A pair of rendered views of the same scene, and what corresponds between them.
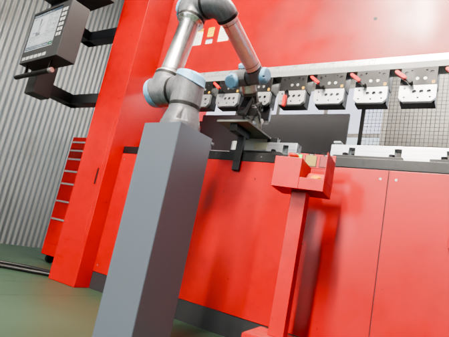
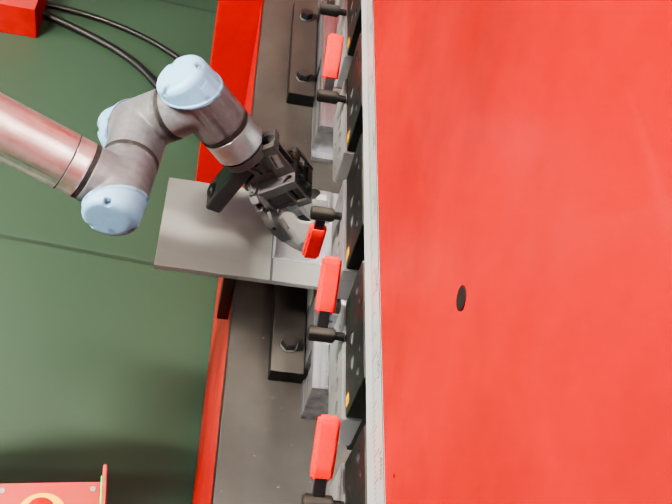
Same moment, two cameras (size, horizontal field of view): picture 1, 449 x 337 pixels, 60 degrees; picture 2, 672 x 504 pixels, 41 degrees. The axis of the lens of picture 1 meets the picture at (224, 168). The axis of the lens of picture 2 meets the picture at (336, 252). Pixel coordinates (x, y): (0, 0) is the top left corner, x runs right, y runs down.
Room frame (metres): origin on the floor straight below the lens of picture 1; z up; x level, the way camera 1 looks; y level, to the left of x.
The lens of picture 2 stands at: (1.38, -0.78, 2.09)
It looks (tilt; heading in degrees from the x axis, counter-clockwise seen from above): 50 degrees down; 43
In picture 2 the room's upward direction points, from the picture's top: 19 degrees clockwise
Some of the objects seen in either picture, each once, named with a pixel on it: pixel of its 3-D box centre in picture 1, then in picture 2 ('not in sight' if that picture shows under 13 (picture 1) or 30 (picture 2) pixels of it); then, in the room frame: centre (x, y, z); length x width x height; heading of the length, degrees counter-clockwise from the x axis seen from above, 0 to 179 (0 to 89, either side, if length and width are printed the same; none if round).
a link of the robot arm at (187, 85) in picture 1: (187, 89); not in sight; (1.40, 0.20, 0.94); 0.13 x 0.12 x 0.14; 51
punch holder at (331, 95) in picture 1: (331, 91); (380, 360); (1.86, -0.46, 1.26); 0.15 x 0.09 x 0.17; 56
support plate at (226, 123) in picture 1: (244, 130); (245, 233); (1.95, -0.06, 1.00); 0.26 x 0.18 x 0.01; 146
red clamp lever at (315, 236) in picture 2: (284, 98); (320, 233); (1.93, -0.24, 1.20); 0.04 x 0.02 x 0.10; 146
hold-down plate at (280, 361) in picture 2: (255, 154); (289, 298); (2.00, -0.15, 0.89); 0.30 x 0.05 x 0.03; 56
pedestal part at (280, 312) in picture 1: (289, 261); not in sight; (1.51, -0.31, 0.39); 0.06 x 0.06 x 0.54; 63
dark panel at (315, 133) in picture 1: (263, 144); not in sight; (2.63, -0.23, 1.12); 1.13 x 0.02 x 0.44; 56
